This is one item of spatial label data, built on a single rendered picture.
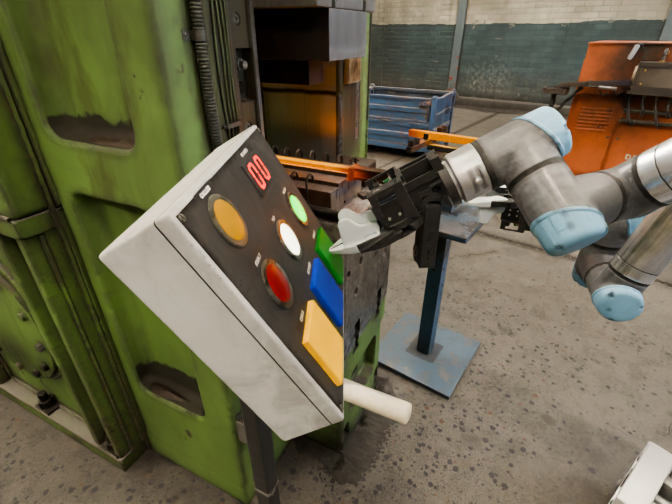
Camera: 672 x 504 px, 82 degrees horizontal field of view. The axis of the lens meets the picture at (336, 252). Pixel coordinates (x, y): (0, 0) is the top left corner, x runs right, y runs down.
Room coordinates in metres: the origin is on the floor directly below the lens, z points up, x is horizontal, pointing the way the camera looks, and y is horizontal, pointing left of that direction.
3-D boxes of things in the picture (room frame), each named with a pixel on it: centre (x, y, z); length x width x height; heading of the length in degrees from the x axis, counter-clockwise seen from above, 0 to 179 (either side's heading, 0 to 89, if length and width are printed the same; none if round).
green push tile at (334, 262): (0.54, 0.01, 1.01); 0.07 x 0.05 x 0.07; 179
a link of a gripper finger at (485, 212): (0.80, -0.33, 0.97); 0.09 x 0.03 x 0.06; 100
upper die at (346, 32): (1.08, 0.16, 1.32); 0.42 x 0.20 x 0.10; 64
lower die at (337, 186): (1.08, 0.16, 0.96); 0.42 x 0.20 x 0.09; 64
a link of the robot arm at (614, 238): (0.74, -0.58, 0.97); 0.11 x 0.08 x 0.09; 64
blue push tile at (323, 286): (0.44, 0.02, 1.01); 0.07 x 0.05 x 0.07; 179
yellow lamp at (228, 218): (0.34, 0.10, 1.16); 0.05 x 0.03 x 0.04; 154
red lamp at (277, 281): (0.34, 0.06, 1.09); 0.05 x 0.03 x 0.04; 154
